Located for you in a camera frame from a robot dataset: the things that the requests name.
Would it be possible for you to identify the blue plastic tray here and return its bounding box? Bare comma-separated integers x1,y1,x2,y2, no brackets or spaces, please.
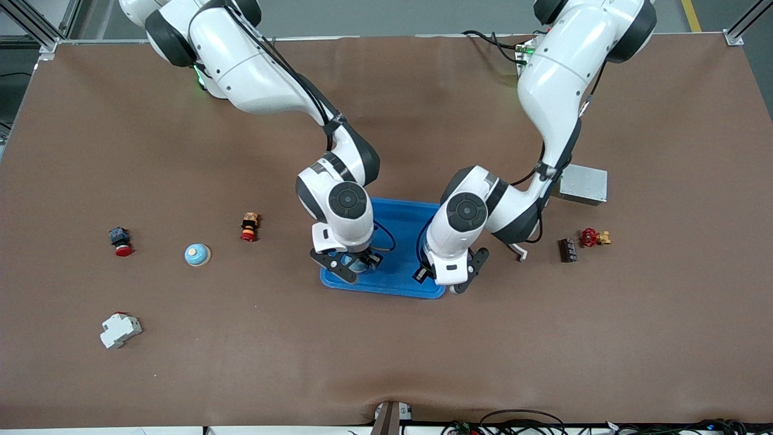
319,198,449,300

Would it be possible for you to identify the brown table cover mat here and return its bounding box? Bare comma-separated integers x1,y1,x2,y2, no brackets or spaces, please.
0,33,773,430

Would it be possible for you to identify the grey metal box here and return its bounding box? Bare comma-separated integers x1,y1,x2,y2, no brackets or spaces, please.
553,164,609,207

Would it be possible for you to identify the red mushroom button dark body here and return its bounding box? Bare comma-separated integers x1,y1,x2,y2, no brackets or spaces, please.
109,227,135,257

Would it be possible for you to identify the white circuit breaker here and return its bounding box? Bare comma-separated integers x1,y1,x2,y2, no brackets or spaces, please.
100,312,143,350

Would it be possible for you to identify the red handled brass valve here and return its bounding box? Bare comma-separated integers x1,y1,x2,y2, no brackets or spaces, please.
579,227,612,249

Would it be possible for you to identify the grey mount bracket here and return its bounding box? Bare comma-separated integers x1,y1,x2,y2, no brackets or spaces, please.
371,401,414,435

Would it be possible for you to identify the black looped cable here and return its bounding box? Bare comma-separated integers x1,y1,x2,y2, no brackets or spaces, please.
480,410,568,435

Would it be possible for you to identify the black base cable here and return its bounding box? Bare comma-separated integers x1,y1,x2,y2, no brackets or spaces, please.
462,29,532,62

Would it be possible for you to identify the black cable bundle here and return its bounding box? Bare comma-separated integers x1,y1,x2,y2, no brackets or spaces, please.
607,418,773,435

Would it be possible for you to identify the aluminium frame profile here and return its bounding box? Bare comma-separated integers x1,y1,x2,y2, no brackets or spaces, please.
0,0,82,61
725,0,773,46

